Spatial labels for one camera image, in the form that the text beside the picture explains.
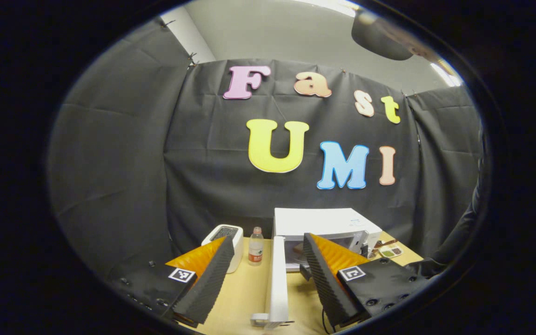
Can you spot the black backdrop cloth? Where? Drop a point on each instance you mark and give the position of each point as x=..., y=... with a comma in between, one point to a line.
x=203, y=163

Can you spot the white toaster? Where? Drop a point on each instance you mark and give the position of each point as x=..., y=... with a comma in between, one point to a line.
x=237, y=251

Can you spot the ceiling light panel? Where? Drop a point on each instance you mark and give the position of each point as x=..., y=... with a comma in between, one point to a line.
x=333, y=5
x=447, y=75

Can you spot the brown spoon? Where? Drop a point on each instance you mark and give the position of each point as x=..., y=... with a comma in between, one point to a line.
x=386, y=243

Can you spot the white microwave oven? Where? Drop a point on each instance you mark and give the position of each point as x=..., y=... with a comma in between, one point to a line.
x=324, y=223

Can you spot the white divided plate of grains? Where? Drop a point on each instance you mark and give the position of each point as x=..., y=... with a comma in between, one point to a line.
x=391, y=252

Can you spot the clear bottle with red label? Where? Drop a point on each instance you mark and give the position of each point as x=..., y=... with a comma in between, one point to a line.
x=256, y=246

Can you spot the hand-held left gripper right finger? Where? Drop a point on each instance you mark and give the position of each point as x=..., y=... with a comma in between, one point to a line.
x=326, y=284

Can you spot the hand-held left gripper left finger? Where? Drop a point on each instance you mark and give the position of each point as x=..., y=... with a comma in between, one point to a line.
x=205, y=288

